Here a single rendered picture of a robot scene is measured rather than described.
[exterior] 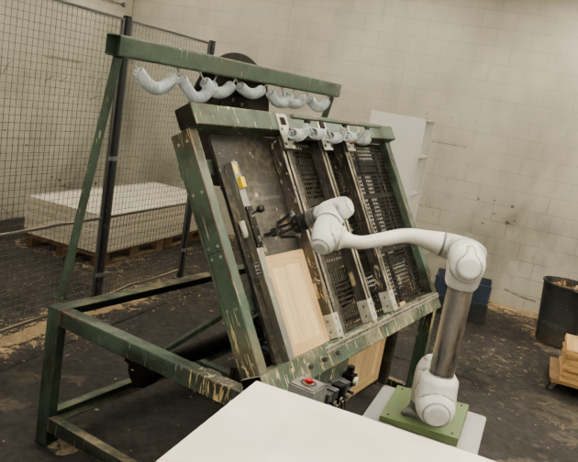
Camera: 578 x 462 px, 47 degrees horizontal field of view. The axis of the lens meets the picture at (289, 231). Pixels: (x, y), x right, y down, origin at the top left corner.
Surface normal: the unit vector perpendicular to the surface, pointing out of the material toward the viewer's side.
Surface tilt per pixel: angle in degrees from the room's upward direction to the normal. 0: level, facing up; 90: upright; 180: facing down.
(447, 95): 90
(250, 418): 0
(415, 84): 90
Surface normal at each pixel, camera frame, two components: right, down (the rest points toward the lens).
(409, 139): -0.37, 0.12
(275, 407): 0.17, -0.97
